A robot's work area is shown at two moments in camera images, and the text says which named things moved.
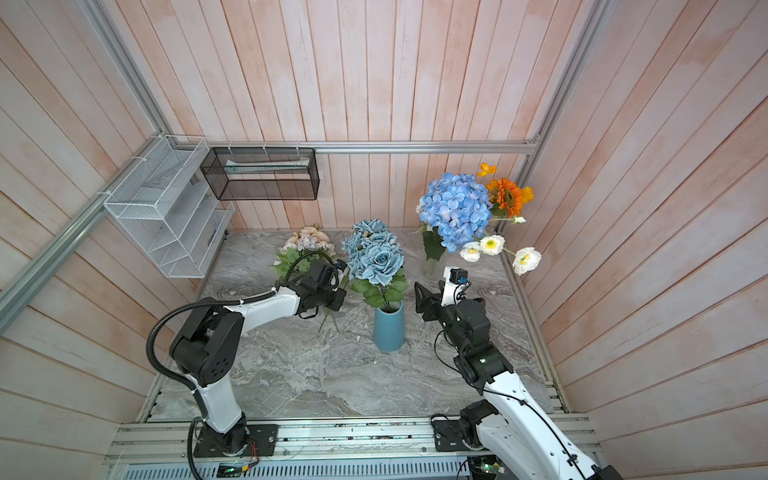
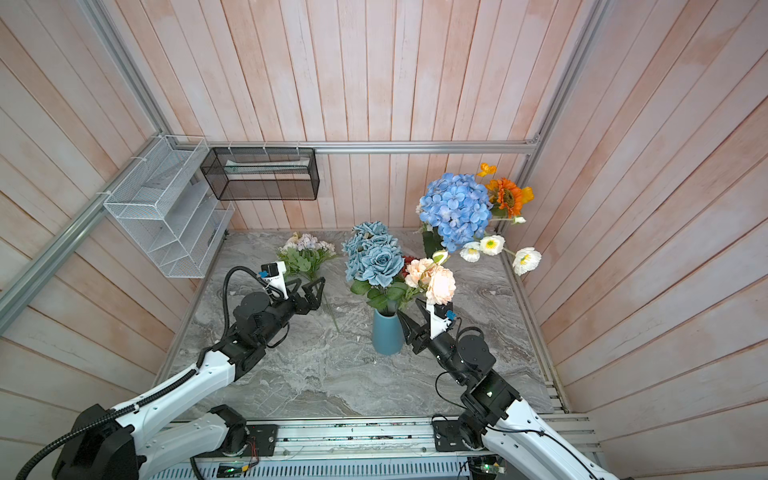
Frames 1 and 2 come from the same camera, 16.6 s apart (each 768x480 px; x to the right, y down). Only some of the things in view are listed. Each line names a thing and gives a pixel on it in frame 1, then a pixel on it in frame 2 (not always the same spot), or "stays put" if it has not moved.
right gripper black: x=430 y=301 → x=419 y=333
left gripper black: x=340 y=295 → x=313 y=301
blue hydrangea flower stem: x=455 y=209 stays put
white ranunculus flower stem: x=525 y=259 stays put
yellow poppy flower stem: x=486 y=169 stays put
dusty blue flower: x=376 y=263 stays put
